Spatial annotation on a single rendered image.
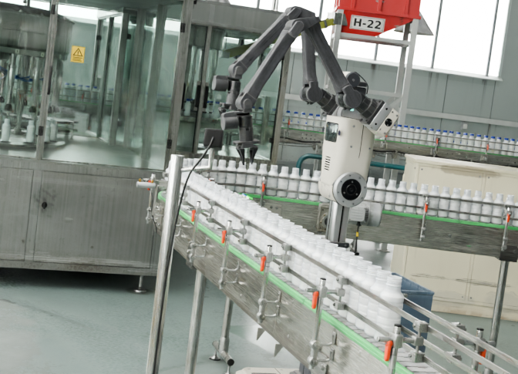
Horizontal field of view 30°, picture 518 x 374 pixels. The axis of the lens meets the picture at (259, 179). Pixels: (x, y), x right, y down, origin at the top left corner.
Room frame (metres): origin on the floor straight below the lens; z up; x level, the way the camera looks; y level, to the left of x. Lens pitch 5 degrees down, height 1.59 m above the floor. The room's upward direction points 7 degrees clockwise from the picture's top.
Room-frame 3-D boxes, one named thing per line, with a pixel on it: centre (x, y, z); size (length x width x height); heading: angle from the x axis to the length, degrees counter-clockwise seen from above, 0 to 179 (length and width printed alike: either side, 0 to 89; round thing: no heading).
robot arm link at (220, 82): (4.39, 0.20, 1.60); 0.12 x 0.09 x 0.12; 110
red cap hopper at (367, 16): (10.64, -1.03, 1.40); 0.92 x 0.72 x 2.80; 90
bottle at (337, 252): (2.69, -0.25, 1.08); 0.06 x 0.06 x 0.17
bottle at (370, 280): (2.46, -0.32, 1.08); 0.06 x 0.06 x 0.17
